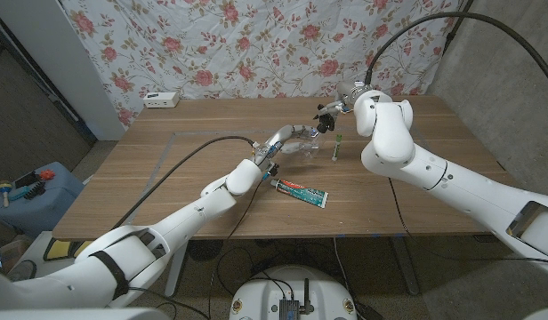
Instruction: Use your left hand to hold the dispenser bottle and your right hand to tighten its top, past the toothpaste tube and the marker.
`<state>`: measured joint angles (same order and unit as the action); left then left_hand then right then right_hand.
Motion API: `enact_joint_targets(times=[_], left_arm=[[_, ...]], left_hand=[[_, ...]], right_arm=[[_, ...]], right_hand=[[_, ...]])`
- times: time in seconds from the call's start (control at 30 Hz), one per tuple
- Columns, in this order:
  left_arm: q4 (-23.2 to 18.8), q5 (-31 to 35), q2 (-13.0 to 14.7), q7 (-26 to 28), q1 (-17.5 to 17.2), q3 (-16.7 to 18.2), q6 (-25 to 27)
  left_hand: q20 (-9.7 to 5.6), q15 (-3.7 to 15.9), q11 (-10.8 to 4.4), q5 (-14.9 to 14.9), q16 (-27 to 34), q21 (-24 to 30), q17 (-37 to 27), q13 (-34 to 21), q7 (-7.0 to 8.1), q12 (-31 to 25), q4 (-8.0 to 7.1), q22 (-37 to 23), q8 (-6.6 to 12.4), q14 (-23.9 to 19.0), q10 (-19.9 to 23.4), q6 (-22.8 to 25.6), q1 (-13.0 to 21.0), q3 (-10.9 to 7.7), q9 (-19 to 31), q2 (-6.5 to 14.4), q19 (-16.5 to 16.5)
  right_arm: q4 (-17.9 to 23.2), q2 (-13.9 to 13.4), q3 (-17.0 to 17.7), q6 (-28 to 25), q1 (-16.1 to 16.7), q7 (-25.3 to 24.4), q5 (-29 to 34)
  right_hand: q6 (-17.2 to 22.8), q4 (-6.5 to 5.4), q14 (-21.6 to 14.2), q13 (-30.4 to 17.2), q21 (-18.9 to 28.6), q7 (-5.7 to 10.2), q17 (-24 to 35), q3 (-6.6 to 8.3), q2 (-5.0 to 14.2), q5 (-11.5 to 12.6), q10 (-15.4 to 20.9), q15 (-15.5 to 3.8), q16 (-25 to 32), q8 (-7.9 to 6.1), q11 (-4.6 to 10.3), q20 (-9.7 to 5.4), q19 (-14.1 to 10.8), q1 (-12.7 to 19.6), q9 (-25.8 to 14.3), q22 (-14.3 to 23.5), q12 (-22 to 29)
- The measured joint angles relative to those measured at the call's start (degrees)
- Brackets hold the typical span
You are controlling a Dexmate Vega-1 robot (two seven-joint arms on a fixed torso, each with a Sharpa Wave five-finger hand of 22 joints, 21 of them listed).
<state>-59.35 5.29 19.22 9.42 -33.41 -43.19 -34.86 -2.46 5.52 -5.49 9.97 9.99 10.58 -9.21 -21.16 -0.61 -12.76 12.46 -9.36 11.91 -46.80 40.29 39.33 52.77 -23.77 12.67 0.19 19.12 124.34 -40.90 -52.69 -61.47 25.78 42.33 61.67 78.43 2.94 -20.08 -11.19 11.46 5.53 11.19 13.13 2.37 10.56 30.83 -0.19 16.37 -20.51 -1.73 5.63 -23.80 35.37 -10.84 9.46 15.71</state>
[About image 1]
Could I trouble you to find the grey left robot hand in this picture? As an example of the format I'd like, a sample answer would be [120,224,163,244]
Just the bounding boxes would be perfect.
[252,124,322,166]

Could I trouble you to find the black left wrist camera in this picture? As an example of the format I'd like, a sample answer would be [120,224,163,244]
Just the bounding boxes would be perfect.
[261,162,280,181]

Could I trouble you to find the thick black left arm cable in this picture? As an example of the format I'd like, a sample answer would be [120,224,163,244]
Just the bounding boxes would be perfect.
[111,135,257,230]

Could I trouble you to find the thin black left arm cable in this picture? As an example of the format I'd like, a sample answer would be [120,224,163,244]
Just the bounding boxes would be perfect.
[206,177,265,320]

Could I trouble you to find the yellow blue rattle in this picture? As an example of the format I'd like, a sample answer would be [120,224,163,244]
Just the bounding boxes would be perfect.
[0,180,13,209]

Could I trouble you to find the white power strip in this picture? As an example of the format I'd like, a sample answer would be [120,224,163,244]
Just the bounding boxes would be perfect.
[142,91,181,109]

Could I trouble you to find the blue storage box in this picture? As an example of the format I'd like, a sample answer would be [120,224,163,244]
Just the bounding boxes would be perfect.
[0,161,86,239]

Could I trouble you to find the black block toy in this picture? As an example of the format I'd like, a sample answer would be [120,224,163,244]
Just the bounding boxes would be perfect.
[14,171,42,188]

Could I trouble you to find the green white marker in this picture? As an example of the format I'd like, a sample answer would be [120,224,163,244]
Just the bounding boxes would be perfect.
[331,133,343,163]

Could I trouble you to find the toothpaste tube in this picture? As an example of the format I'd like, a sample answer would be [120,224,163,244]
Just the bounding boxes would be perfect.
[270,178,329,210]

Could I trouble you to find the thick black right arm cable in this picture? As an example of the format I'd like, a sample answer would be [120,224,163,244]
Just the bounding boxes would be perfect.
[364,11,548,97]

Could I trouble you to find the yellow black floor mat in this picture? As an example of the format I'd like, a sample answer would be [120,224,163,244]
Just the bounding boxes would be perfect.
[42,237,86,262]

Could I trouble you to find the white table leg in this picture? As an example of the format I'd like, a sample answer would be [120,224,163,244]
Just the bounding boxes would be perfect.
[164,239,189,299]
[389,236,421,297]

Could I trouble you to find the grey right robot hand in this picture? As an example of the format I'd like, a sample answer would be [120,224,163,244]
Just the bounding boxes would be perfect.
[312,80,375,121]

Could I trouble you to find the grey tape table outline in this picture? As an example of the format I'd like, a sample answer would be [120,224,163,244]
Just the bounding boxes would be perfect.
[131,126,435,233]

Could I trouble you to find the teal toy handle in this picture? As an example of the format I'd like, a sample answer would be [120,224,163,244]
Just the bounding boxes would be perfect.
[7,186,30,202]

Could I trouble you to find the black bristle brush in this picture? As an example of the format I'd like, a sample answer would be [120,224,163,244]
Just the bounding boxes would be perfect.
[23,180,47,200]

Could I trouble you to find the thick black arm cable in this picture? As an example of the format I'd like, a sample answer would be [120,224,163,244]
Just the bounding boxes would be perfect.
[111,135,257,230]
[364,11,548,97]

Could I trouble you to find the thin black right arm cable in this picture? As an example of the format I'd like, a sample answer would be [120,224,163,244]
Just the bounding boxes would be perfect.
[387,177,548,268]

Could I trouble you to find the floral backdrop cloth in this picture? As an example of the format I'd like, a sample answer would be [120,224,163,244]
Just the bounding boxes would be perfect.
[60,0,464,130]

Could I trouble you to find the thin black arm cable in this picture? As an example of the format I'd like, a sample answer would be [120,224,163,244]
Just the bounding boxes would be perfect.
[387,177,548,268]
[206,177,265,320]

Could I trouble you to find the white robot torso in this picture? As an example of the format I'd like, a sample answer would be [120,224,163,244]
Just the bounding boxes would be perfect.
[229,265,359,320]

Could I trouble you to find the black backdrop pole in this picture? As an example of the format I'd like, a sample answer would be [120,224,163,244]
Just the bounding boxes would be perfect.
[441,0,475,57]

